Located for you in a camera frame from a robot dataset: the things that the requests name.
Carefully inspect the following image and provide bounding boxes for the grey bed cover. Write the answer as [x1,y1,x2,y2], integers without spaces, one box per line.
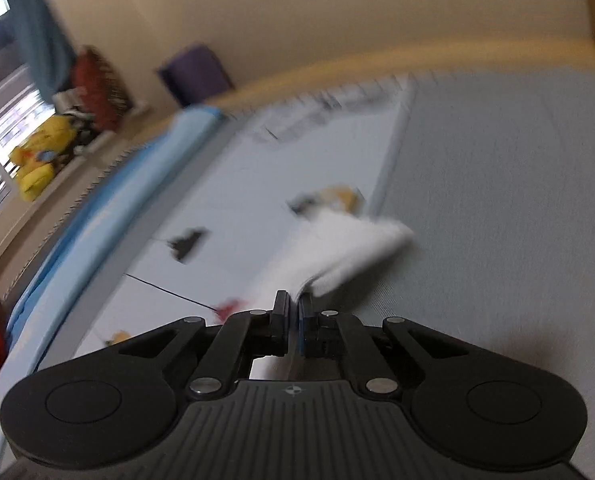
[22,67,595,461]

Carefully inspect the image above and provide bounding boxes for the blue bed sheet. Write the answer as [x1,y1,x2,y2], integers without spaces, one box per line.
[4,107,228,341]

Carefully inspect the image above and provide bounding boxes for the white small garment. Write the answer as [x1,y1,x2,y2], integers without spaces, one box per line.
[250,210,417,381]

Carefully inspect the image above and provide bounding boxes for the yellow plush toy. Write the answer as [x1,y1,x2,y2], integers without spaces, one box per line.
[10,115,78,203]

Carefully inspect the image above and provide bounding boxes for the red patterned pillow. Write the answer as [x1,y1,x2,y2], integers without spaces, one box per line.
[70,47,133,131]

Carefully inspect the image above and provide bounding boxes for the light printed bedsheet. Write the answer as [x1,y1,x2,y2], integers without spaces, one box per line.
[74,74,418,356]

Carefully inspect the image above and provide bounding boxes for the window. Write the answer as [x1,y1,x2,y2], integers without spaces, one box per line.
[0,0,43,231]

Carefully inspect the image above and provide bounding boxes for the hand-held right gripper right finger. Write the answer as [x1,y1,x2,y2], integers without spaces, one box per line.
[299,294,482,402]

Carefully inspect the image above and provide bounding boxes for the purple cushion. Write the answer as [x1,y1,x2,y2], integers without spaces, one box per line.
[157,44,233,108]

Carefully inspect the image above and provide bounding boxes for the teal curtain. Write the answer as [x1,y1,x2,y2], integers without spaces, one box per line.
[2,0,75,96]

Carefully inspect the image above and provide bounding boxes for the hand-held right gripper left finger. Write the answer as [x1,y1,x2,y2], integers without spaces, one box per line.
[104,291,292,402]

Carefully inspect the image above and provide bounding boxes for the beige window ledge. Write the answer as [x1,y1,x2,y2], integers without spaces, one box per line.
[0,107,178,301]

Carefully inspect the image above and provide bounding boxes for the wooden bed frame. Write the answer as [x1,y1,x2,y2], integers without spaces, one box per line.
[174,42,595,121]

